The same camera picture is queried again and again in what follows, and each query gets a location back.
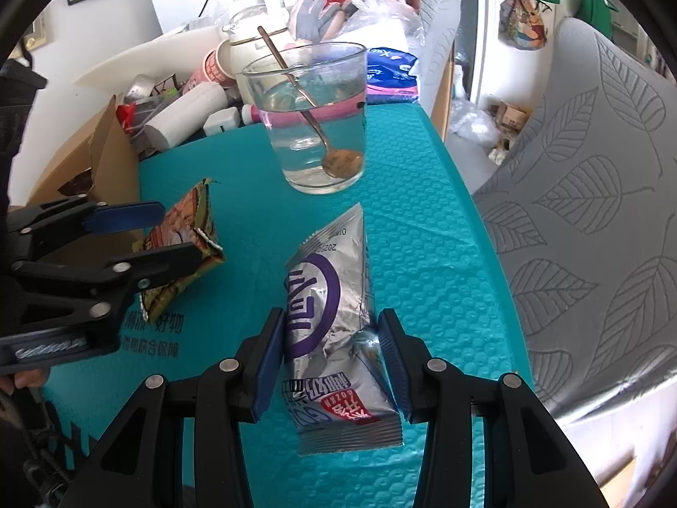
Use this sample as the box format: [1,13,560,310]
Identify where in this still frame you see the silver purple snack packet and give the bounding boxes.
[284,202,404,456]

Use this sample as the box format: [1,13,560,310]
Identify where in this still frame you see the white paper roll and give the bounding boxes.
[145,82,229,150]

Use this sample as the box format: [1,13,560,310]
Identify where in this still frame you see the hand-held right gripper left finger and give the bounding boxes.
[55,307,286,508]

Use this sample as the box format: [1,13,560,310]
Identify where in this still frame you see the white charger plug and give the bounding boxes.
[204,107,241,135]

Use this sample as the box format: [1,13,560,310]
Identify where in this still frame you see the clear drinking glass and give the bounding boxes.
[242,41,368,196]

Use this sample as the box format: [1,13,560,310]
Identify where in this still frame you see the small cardboard boxes on floor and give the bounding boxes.
[487,100,532,165]

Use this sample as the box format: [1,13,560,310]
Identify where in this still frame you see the teal bubble mat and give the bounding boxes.
[39,100,535,508]

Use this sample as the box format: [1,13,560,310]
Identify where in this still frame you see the orange yellow snack packet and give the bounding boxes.
[132,177,227,323]

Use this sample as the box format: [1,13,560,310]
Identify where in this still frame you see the clear plastic bag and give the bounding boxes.
[344,0,424,54]

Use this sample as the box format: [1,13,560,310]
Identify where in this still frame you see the gold wall intercom panel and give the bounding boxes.
[20,15,54,54]

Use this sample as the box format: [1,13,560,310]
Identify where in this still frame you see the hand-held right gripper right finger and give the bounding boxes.
[375,308,614,508]

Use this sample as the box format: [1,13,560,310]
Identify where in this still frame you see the colourful cartoon bag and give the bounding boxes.
[500,0,548,51]

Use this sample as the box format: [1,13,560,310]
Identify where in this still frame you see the brown cardboard box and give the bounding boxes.
[24,94,143,255]

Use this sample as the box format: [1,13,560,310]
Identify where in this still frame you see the black strap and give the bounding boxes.
[0,392,69,508]

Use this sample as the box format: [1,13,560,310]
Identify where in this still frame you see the blue tissue pack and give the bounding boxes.
[366,47,420,105]

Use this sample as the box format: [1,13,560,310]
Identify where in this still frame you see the crumpled clear plastic wrap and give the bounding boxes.
[449,98,503,146]

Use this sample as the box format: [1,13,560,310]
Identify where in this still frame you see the cream jug with handle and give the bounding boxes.
[217,0,289,107]

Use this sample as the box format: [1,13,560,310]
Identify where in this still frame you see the grey glove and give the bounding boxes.
[290,0,344,48]

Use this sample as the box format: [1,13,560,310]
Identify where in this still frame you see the person's left hand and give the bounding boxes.
[0,370,50,395]

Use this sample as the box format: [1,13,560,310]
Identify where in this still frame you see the metal spoon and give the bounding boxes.
[257,26,365,179]

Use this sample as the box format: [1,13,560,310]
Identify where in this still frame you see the crumpled silver foil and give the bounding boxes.
[124,74,160,101]

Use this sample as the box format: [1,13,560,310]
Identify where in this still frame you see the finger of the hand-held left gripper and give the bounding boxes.
[0,242,204,337]
[5,196,166,262]

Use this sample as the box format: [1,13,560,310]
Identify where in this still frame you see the grey leaf patterned chair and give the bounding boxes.
[471,17,677,424]
[410,0,462,141]

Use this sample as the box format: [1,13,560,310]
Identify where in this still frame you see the pink paper cup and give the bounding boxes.
[182,49,236,97]

